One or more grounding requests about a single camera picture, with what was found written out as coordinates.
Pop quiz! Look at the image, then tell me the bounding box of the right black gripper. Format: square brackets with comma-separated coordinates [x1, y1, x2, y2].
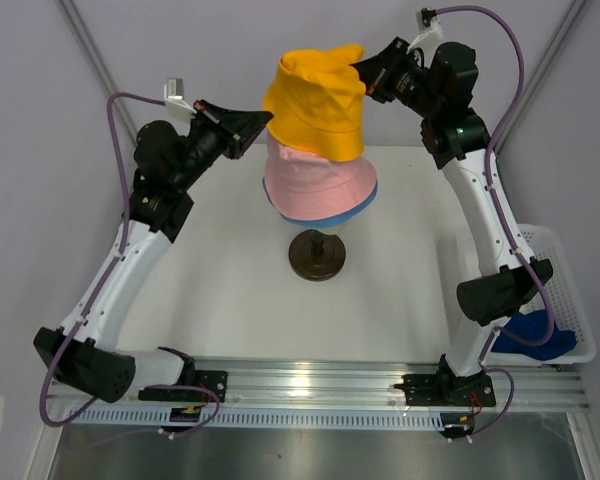
[339, 38, 440, 120]

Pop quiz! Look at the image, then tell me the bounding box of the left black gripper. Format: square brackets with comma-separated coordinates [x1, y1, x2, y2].
[171, 100, 273, 192]

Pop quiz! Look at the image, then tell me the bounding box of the yellow hat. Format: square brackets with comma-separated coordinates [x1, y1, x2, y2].
[262, 44, 366, 162]

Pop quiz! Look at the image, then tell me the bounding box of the pink bucket hat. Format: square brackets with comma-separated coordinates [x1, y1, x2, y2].
[263, 137, 378, 228]

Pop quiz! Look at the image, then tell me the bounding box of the blue bucket hat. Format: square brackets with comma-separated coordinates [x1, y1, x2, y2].
[262, 177, 378, 227]

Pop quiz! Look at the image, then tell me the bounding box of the cream mannequin head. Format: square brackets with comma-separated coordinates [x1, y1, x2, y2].
[288, 229, 346, 282]

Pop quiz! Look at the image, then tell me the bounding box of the dark blue hat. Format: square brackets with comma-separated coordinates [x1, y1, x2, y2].
[491, 309, 577, 361]

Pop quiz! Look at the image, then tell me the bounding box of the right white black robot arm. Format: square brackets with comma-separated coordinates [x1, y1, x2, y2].
[354, 38, 554, 407]

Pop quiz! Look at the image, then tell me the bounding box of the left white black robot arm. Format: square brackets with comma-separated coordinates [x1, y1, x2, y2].
[34, 100, 273, 403]

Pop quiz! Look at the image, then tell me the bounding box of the white plastic basket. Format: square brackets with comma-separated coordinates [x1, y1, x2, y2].
[487, 224, 597, 366]

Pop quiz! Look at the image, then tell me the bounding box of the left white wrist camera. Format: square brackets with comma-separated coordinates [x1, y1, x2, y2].
[163, 77, 194, 123]

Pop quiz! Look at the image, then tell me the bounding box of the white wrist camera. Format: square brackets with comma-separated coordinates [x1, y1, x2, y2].
[408, 8, 443, 52]
[163, 77, 194, 123]

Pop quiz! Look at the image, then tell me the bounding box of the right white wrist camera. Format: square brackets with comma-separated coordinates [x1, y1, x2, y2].
[408, 8, 443, 52]

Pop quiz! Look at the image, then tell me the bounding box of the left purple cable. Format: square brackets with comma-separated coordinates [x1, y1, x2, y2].
[38, 92, 221, 441]

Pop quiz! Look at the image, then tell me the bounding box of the left aluminium corner post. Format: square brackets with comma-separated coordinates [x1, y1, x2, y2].
[54, 0, 137, 145]

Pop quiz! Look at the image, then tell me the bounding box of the aluminium corner post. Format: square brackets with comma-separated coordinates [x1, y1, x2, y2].
[495, 0, 592, 155]
[54, 0, 137, 145]

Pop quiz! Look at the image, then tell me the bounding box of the right aluminium corner post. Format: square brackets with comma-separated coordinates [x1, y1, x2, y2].
[495, 0, 592, 155]

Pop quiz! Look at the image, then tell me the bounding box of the aluminium mounting rail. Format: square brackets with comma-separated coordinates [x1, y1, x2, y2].
[44, 353, 592, 412]

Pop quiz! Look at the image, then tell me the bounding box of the white slotted cable duct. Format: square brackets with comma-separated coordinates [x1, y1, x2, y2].
[74, 405, 471, 431]

